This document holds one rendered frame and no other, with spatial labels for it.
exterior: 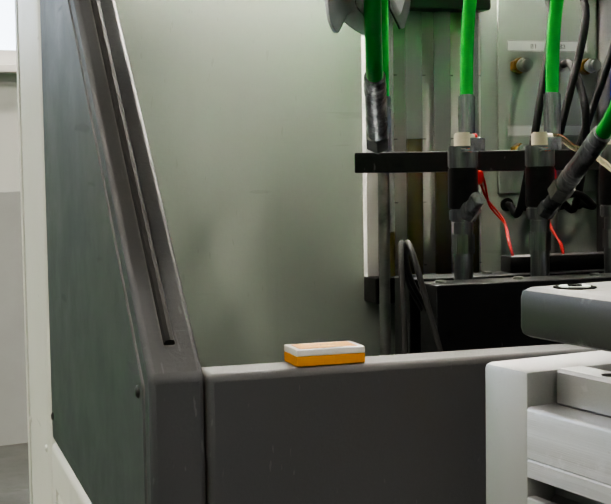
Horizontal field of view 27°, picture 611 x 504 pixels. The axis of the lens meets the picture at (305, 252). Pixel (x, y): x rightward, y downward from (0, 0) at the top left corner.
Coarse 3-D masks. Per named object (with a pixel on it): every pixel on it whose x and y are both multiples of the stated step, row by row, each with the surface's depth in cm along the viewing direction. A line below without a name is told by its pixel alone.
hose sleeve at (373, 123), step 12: (372, 84) 102; (384, 84) 103; (372, 96) 103; (384, 96) 104; (372, 108) 105; (384, 108) 105; (372, 120) 106; (384, 120) 106; (372, 132) 108; (384, 132) 108
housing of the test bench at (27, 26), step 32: (32, 0) 141; (32, 32) 142; (32, 64) 143; (32, 96) 144; (32, 128) 146; (32, 160) 147; (32, 192) 148; (32, 224) 150; (32, 256) 151; (32, 288) 152; (32, 320) 154; (32, 352) 155; (32, 384) 157; (32, 416) 158; (32, 448) 160; (32, 480) 161
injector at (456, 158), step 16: (448, 160) 116; (464, 160) 115; (448, 176) 116; (464, 176) 115; (448, 192) 116; (464, 192) 115; (464, 208) 115; (480, 208) 115; (464, 224) 116; (464, 240) 116; (464, 256) 116; (464, 272) 116
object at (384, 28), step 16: (368, 0) 97; (384, 0) 133; (368, 16) 98; (384, 16) 133; (368, 32) 98; (384, 32) 133; (368, 48) 99; (384, 48) 134; (368, 64) 100; (384, 64) 134
